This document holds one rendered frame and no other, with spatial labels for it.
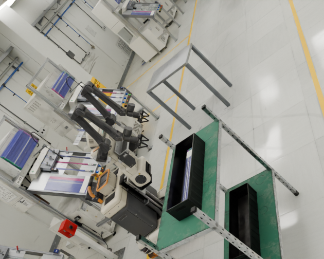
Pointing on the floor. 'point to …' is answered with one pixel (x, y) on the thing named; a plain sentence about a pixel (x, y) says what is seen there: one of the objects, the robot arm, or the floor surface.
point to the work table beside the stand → (176, 65)
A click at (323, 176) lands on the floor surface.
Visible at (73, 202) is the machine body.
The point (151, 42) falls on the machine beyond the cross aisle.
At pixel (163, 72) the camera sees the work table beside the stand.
